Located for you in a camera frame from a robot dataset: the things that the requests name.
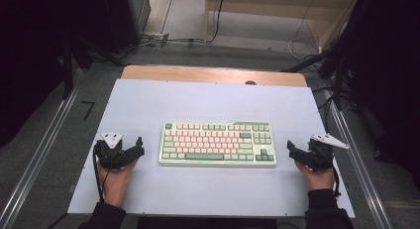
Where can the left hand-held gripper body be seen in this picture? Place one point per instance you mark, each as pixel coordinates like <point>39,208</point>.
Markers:
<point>110,153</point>

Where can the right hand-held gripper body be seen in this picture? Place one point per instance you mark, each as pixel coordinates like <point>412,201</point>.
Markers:
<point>320,156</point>

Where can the green and pink keyboard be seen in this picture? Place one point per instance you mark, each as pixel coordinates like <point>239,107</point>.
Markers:
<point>214,143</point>

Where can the person's right hand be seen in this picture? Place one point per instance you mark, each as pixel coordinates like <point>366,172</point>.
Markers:
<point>318,180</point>

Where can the person's left hand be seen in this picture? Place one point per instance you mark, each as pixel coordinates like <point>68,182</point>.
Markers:
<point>115,184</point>

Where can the dark round table grommet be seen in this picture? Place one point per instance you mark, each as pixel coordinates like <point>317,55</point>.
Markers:
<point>250,82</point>

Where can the black tripod stand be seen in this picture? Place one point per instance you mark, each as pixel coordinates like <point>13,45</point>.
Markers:
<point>336,77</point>

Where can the black metal stand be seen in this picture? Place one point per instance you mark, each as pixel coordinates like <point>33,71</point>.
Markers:
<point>67,70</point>

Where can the black curtain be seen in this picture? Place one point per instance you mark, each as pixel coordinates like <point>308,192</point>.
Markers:
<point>389,73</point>
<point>29,57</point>

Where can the black cabinet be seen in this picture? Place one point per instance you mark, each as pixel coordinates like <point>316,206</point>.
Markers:
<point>127,17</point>

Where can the light wooden shelf unit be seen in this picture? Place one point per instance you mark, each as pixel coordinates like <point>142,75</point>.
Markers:
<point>264,11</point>

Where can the aluminium floor rail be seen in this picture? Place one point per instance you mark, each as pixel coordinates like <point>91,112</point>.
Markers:
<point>36,159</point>
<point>363,176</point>

